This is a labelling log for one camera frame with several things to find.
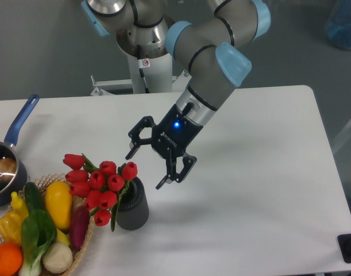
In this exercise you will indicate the orange fruit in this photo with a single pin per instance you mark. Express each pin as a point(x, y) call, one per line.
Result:
point(10, 258)

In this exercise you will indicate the yellow squash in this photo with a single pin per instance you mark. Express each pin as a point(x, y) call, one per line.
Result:
point(58, 202)

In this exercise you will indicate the dark green cucumber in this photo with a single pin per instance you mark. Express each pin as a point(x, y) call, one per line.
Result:
point(33, 198)

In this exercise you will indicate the black device at table edge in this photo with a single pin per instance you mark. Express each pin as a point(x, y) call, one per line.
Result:
point(345, 246)

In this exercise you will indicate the dark grey ribbed vase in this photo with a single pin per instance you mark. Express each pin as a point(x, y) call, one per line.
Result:
point(133, 210)

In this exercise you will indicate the blue translucent container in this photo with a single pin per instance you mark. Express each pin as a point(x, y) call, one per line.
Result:
point(338, 26)

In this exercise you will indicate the purple eggplant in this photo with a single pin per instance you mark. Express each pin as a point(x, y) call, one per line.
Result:
point(79, 225)

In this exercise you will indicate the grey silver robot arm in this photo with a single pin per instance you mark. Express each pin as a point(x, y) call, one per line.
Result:
point(208, 52)

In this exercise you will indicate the beige garlic bulb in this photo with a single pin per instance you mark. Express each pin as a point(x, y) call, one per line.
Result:
point(58, 258)

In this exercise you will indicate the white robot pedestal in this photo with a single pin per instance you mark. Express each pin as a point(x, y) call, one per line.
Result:
point(146, 76)

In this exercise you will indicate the green bok choy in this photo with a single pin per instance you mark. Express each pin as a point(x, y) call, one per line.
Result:
point(38, 232)

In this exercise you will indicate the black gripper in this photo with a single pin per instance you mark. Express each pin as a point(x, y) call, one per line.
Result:
point(174, 133)

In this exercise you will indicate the yellow bell pepper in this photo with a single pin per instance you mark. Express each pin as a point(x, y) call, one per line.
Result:
point(10, 227)

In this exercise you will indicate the red tulip bouquet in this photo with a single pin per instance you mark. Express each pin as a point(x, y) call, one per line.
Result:
point(102, 187)

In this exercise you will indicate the round brown bread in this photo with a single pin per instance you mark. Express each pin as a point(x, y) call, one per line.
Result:
point(8, 167)

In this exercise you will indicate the blue handled saucepan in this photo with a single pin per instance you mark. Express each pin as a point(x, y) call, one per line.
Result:
point(7, 151)

